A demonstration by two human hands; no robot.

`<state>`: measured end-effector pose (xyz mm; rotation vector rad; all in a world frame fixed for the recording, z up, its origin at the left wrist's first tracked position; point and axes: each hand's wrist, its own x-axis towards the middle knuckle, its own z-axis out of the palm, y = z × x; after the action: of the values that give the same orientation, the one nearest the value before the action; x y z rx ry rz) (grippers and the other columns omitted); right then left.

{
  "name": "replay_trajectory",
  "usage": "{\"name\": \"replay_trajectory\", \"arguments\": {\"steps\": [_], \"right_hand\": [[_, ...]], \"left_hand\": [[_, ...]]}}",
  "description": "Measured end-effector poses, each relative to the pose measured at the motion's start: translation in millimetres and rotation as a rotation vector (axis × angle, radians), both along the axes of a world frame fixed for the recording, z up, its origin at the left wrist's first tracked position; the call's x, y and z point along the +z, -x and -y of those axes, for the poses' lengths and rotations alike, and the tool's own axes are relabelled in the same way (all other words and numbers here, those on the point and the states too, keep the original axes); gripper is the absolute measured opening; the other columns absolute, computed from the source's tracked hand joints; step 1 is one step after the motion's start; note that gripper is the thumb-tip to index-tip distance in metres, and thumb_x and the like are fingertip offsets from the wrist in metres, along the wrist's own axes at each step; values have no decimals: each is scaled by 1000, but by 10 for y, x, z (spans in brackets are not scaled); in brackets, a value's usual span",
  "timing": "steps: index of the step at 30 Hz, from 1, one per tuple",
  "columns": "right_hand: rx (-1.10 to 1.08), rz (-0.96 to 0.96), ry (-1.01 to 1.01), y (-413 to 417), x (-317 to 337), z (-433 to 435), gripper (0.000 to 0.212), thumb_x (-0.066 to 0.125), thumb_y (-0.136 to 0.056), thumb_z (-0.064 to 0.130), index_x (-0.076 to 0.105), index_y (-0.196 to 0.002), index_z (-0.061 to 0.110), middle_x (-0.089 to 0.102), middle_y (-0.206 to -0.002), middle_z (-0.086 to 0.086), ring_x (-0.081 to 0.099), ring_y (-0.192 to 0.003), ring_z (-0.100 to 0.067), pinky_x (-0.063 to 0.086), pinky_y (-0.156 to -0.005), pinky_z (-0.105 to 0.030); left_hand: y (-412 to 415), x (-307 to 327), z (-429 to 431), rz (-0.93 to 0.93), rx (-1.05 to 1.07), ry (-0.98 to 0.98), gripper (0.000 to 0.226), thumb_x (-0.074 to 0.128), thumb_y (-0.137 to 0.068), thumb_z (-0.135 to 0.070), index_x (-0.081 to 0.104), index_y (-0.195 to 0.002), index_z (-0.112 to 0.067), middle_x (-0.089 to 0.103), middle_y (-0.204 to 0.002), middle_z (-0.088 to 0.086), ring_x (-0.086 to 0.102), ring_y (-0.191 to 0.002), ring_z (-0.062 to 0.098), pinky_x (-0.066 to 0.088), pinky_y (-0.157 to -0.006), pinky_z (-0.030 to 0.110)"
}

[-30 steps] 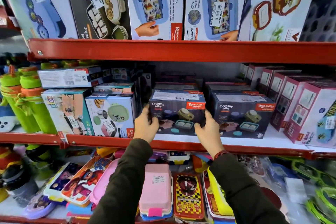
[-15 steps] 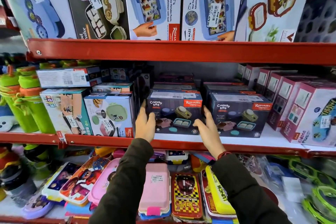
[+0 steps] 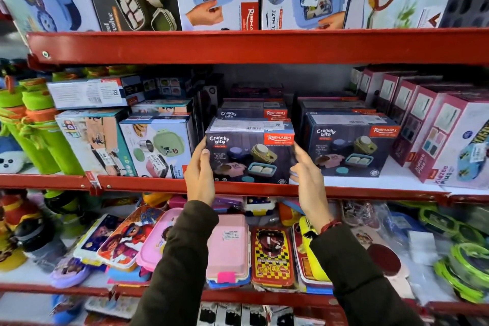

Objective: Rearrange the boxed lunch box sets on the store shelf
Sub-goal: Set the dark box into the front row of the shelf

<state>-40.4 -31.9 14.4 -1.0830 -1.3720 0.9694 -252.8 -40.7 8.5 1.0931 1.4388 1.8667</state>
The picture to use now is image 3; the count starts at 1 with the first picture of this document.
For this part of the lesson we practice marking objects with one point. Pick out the person's left hand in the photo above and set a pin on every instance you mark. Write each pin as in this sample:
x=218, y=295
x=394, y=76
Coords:
x=198, y=180

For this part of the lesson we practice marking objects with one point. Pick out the white panda bottle cover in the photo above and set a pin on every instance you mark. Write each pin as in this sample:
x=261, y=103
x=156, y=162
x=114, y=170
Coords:
x=11, y=159

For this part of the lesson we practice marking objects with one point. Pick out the white purple cartoon lunchbox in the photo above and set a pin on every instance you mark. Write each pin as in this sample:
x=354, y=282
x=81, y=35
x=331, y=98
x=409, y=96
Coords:
x=95, y=238

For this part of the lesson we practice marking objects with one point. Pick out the teal cartoon box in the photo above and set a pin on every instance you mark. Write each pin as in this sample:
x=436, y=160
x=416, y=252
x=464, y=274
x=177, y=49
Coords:
x=91, y=138

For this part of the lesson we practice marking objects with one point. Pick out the green insulated bottle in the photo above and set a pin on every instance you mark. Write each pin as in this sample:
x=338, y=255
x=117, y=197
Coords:
x=57, y=150
x=23, y=138

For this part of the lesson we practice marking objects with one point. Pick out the dark maroon box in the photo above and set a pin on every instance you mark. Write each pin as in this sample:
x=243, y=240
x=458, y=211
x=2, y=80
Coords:
x=256, y=90

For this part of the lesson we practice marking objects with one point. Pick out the row of pink white boxes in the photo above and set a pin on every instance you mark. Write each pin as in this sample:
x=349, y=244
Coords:
x=451, y=134

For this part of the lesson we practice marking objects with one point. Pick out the person's right hand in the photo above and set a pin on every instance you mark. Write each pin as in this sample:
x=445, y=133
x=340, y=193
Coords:
x=313, y=192

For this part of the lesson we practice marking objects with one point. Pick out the person's right forearm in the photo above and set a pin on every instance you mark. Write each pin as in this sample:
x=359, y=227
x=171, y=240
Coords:
x=359, y=280

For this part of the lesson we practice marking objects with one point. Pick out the red yellow checkered lunchbox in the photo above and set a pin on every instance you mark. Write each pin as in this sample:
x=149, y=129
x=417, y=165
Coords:
x=273, y=261

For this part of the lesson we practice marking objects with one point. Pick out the person's left forearm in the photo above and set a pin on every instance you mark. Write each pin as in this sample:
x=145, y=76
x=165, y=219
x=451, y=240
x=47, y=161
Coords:
x=179, y=268

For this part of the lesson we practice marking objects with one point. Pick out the beige lunchbox with red circle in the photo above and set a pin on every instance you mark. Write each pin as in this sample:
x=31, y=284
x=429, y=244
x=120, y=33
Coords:
x=382, y=257

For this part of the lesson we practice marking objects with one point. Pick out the red cartoon lunchbox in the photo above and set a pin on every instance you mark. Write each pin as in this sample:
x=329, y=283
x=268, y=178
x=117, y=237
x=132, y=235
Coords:
x=126, y=238

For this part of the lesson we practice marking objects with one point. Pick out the pink cartoon lunchbox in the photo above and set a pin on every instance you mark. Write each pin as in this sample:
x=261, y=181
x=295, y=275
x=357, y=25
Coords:
x=156, y=238

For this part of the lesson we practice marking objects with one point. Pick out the red rimmed lunchbox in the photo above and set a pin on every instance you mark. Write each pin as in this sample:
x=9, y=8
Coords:
x=302, y=264

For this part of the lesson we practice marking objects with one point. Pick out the red yellow bottle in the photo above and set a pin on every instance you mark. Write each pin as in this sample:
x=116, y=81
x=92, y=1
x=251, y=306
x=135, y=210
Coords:
x=17, y=209

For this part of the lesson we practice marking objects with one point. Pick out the dark grey bottle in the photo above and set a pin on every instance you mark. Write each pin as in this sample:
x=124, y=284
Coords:
x=38, y=245

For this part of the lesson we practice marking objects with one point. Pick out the green black bottle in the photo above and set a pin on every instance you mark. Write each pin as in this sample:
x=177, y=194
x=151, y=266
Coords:
x=67, y=209

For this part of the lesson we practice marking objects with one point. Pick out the flat white labelled box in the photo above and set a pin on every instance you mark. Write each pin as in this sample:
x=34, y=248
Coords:
x=84, y=92

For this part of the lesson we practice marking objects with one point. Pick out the green rimmed container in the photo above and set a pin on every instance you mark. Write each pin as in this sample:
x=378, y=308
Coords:
x=458, y=285
x=437, y=220
x=471, y=234
x=471, y=266

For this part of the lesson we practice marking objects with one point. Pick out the light pink plain lunchbox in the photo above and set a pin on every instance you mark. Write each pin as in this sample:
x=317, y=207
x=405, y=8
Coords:
x=229, y=249

